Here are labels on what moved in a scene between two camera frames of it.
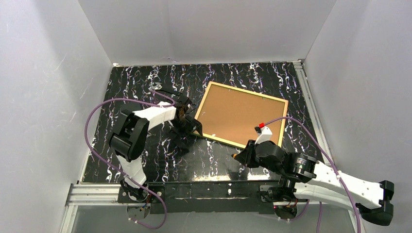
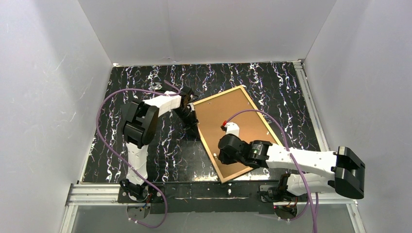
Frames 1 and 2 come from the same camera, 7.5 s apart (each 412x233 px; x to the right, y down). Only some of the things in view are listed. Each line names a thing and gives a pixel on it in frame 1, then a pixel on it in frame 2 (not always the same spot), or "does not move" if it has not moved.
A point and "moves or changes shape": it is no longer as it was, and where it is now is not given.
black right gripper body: (246, 155) to (224, 153)
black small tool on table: (158, 86) does not move
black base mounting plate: (204, 197) does not move
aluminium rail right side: (313, 111) does not move
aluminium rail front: (81, 194) does not move
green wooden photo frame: (230, 114) moves or changes shape
